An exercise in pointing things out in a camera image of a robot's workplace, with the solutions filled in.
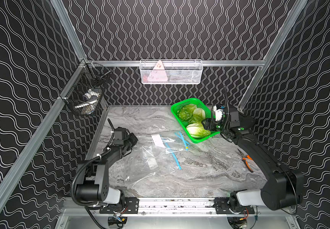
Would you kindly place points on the orange handled pliers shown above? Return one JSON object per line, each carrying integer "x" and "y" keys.
{"x": 245, "y": 160}

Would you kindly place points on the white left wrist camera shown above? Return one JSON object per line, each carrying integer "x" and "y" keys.
{"x": 118, "y": 135}

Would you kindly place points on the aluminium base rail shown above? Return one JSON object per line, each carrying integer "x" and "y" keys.
{"x": 190, "y": 207}

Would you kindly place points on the green plastic basket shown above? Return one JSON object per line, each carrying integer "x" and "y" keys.
{"x": 184, "y": 124}

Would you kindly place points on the items in black basket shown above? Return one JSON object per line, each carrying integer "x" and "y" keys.
{"x": 90, "y": 101}

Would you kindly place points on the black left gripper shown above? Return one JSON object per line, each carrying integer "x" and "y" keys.
{"x": 130, "y": 140}

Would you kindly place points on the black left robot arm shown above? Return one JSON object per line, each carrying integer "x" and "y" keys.
{"x": 90, "y": 186}

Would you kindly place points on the pink triangular card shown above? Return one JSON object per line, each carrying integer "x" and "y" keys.
{"x": 158, "y": 73}

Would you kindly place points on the green chinese cabbage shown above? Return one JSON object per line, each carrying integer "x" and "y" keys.
{"x": 185, "y": 113}

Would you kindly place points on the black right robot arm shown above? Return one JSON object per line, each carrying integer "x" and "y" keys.
{"x": 284, "y": 186}

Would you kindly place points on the zip-top bag with two cabbages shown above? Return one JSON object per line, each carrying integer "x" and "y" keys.
{"x": 164, "y": 144}

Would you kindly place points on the zip-top bag blue seal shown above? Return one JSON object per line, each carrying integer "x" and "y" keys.
{"x": 137, "y": 167}

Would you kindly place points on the white wire wall basket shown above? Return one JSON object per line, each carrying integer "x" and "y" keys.
{"x": 179, "y": 72}

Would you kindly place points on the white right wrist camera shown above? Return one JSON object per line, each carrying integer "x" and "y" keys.
{"x": 218, "y": 113}

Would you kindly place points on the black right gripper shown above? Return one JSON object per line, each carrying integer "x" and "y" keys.
{"x": 207, "y": 124}

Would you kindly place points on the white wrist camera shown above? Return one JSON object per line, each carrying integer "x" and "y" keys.
{"x": 218, "y": 113}
{"x": 118, "y": 135}

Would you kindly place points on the black wire corner basket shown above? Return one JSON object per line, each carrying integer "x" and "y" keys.
{"x": 93, "y": 76}

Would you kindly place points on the pale chinese cabbage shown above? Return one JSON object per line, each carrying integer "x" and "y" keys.
{"x": 197, "y": 130}
{"x": 198, "y": 116}

